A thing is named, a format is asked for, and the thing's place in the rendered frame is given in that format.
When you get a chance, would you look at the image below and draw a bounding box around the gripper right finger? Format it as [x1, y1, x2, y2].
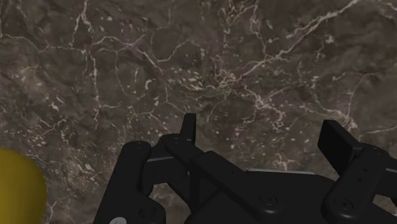
[317, 119, 397, 223]

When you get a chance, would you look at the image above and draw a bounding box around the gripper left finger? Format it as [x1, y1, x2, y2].
[93, 113, 279, 224]

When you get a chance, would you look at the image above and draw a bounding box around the yellow round object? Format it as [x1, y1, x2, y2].
[0, 147, 48, 224]

